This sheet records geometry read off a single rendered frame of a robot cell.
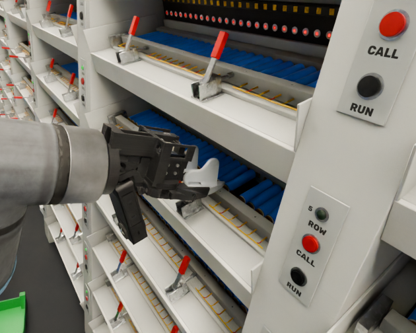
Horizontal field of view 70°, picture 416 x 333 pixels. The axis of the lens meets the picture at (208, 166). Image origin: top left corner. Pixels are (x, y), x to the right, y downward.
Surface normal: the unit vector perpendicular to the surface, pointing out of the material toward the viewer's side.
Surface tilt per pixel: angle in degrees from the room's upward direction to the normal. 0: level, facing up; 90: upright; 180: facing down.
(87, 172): 79
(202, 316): 18
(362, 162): 90
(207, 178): 89
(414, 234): 108
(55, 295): 0
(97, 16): 90
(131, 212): 91
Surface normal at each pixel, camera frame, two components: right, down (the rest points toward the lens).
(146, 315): -0.10, -0.80
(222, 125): -0.80, 0.41
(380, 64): -0.79, 0.14
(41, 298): 0.15, -0.90
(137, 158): 0.60, 0.42
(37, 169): 0.66, 0.16
